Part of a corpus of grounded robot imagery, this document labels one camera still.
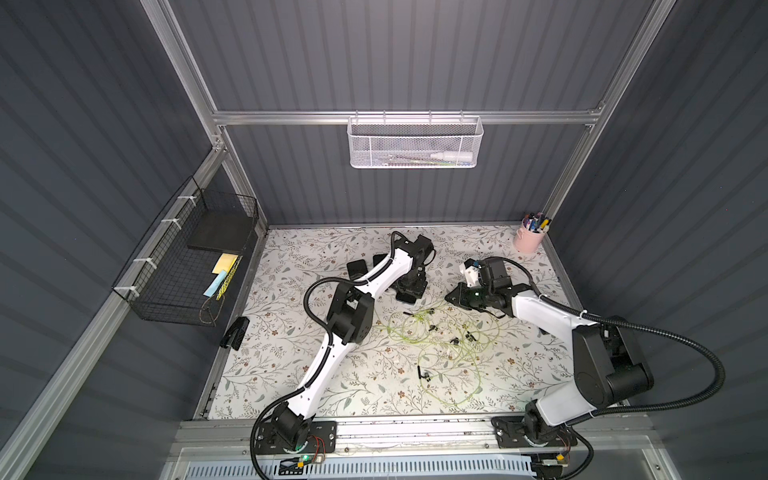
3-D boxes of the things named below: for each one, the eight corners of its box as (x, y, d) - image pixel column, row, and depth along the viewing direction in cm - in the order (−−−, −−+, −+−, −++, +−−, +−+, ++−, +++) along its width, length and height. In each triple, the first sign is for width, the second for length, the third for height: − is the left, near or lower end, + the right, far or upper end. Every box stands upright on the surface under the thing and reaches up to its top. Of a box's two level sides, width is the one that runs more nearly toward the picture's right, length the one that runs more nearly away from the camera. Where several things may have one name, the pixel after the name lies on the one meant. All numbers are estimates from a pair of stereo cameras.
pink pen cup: (515, 254, 114) (528, 228, 103) (510, 238, 119) (522, 212, 108) (538, 254, 114) (554, 228, 103) (532, 238, 119) (546, 212, 108)
